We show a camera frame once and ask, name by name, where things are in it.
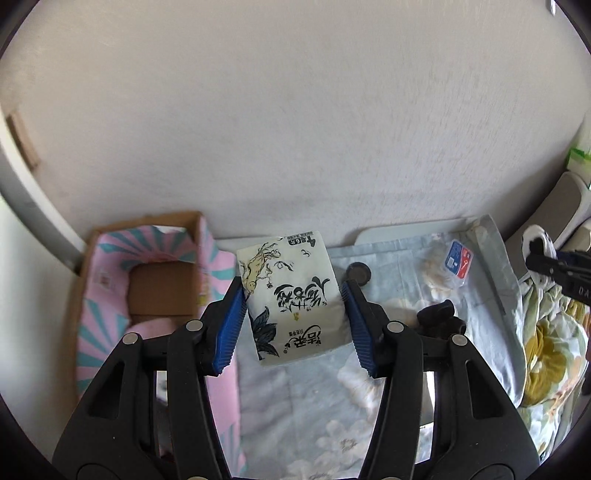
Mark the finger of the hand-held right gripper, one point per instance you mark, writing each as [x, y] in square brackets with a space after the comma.
[547, 267]
[575, 256]

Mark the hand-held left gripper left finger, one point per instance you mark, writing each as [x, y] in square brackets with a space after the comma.
[228, 323]

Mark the pink striped paper lining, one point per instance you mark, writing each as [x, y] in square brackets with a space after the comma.
[106, 267]

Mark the black round cap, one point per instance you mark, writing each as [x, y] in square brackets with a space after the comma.
[358, 272]

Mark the white panda sock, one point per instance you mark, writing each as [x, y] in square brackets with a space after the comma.
[538, 237]

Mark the green tissue pack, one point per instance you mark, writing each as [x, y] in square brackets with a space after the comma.
[579, 161]

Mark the yellow floral blanket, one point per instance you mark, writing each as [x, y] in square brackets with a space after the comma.
[549, 350]

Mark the black plastic clip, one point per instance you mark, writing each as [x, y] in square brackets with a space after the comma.
[438, 318]

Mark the brown cardboard box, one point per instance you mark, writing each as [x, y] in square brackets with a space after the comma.
[157, 286]

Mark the white cushion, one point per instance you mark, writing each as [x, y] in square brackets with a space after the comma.
[577, 235]

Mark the pale blue floral cloth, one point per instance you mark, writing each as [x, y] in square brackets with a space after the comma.
[314, 406]

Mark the grey curved frame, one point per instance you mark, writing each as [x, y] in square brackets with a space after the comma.
[32, 203]

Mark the white printed tissue pack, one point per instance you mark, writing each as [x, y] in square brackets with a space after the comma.
[295, 286]

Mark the clear packet with blue label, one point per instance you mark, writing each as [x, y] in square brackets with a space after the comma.
[459, 258]

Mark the white shelf bracket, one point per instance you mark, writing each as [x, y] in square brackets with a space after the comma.
[552, 5]

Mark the grey chair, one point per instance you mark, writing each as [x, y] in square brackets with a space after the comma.
[549, 207]

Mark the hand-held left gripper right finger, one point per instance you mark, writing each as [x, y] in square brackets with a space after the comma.
[358, 323]

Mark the small wooden wall block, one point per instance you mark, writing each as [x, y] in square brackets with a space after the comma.
[25, 138]

